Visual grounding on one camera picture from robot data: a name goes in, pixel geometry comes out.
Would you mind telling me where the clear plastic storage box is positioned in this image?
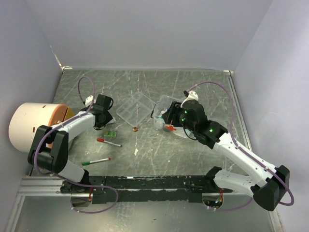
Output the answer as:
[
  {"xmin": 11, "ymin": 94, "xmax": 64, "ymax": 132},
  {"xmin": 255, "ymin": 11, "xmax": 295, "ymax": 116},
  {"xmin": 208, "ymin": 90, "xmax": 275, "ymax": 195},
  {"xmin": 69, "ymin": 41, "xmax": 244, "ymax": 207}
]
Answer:
[{"xmin": 153, "ymin": 95, "xmax": 194, "ymax": 139}]

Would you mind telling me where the green battery pack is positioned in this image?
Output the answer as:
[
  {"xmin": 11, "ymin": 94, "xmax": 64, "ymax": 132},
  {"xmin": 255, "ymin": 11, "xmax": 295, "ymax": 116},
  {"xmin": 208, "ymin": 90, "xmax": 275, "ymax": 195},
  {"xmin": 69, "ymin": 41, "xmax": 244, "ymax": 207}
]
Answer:
[{"xmin": 104, "ymin": 130, "xmax": 117, "ymax": 138}]

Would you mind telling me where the clear divided organizer tray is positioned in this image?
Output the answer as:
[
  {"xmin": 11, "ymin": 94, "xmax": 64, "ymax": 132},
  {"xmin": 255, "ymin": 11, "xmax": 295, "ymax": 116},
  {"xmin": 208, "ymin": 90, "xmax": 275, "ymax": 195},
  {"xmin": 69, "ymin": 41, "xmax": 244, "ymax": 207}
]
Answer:
[{"xmin": 116, "ymin": 92, "xmax": 155, "ymax": 127}]

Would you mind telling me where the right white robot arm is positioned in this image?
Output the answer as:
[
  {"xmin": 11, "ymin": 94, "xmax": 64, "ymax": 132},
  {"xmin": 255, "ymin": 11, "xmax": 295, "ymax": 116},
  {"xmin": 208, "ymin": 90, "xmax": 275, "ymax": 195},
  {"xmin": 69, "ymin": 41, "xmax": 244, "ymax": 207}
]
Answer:
[{"xmin": 162, "ymin": 100, "xmax": 290, "ymax": 211}]

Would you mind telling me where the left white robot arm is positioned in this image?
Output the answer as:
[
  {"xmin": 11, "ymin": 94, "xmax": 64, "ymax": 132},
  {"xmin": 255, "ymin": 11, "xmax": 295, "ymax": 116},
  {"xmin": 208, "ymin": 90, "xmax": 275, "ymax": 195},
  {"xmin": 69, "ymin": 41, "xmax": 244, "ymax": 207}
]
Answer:
[{"xmin": 28, "ymin": 94, "xmax": 113, "ymax": 193}]

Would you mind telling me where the red cross grey disc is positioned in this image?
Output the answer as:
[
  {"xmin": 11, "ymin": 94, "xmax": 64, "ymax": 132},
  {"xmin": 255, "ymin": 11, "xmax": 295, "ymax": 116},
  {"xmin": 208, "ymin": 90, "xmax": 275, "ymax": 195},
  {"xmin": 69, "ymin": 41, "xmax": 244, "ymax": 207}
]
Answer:
[{"xmin": 163, "ymin": 125, "xmax": 177, "ymax": 132}]

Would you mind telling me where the red cap marker pen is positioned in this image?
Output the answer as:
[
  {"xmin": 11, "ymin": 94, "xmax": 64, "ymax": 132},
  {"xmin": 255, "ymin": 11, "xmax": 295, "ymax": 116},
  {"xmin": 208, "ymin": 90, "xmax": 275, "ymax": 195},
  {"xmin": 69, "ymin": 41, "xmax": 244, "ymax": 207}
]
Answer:
[{"xmin": 97, "ymin": 138, "xmax": 122, "ymax": 147}]

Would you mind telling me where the green cap marker pen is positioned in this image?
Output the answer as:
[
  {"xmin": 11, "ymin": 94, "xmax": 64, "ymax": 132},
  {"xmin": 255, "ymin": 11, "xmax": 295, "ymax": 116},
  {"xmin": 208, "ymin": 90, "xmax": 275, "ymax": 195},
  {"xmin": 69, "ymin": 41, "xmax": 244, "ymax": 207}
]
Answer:
[{"xmin": 82, "ymin": 158, "xmax": 111, "ymax": 166}]

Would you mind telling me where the white cylinder drum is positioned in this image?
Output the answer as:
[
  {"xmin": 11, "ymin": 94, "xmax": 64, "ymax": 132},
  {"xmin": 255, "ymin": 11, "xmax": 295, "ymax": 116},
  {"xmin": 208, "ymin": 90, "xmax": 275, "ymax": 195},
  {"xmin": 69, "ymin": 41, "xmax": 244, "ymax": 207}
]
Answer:
[{"xmin": 9, "ymin": 102, "xmax": 74, "ymax": 153}]

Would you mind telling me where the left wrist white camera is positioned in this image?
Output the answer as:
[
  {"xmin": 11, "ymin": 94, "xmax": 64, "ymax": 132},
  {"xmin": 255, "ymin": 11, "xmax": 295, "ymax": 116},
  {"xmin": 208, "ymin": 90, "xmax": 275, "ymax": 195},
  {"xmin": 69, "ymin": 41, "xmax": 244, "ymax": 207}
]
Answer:
[{"xmin": 84, "ymin": 95, "xmax": 94, "ymax": 107}]

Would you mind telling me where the wrist white camera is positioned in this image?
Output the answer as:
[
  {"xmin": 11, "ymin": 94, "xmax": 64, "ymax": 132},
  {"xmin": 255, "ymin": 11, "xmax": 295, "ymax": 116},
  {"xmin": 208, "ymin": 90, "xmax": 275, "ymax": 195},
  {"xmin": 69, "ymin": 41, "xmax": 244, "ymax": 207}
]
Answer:
[
  {"xmin": 84, "ymin": 95, "xmax": 94, "ymax": 107},
  {"xmin": 183, "ymin": 90, "xmax": 198, "ymax": 102}
]

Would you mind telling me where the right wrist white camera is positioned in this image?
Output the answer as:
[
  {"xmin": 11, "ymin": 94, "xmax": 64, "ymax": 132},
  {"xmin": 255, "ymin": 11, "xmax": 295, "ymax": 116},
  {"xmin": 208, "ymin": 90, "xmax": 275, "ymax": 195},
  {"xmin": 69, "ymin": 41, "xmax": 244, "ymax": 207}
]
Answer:
[{"xmin": 183, "ymin": 90, "xmax": 198, "ymax": 102}]

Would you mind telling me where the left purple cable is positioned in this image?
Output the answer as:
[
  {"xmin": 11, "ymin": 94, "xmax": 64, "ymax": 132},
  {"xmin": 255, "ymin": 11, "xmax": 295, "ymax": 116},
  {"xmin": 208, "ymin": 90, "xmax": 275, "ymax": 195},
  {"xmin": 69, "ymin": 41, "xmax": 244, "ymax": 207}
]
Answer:
[{"xmin": 33, "ymin": 76, "xmax": 119, "ymax": 215}]

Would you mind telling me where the black mounting base rail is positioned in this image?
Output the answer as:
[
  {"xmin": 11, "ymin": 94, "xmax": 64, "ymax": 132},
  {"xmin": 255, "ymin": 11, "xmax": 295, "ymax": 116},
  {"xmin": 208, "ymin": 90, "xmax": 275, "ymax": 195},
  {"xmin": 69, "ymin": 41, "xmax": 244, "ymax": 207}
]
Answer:
[{"xmin": 60, "ymin": 175, "xmax": 220, "ymax": 204}]

